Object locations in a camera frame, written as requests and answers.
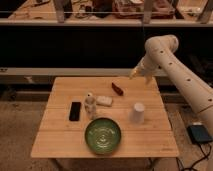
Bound red tool tray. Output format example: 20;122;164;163
112;0;175;19

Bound green ceramic bowl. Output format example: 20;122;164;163
84;118;121;155

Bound white paper cup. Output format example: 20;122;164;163
130;103;145;123

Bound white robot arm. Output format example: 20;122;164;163
130;35;213;135

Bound long workbench shelf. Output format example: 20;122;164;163
0;0;213;27

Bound black foot pedal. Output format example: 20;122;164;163
187;125;213;144

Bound white figurine bottle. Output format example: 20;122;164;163
84;93;96;120

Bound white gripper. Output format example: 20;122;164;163
129;59;153;84

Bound white soap bar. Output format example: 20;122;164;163
96;96;113;107

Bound black floor cable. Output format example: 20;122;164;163
175;141;213;171

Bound black smartphone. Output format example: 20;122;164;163
69;102;81;121

